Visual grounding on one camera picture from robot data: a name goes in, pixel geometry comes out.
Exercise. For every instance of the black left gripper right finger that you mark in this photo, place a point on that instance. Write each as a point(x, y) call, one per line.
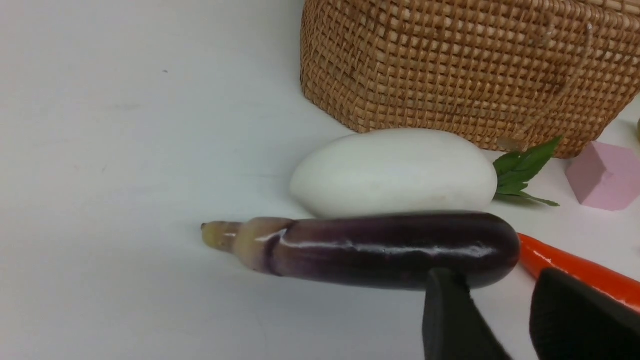
point(569, 320)

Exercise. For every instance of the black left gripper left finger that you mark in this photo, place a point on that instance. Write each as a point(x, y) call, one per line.
point(452, 326)

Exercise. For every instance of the orange carrot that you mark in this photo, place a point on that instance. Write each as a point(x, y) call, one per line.
point(535, 256)

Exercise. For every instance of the purple eggplant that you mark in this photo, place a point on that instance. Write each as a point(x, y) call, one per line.
point(393, 251)

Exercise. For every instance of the white radish with leaves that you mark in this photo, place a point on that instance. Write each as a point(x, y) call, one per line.
point(394, 171)

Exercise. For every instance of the pink foam cube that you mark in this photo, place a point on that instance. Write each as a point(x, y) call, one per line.
point(605, 176)

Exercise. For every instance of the woven rattan basket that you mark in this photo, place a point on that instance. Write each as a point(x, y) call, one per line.
point(503, 74)

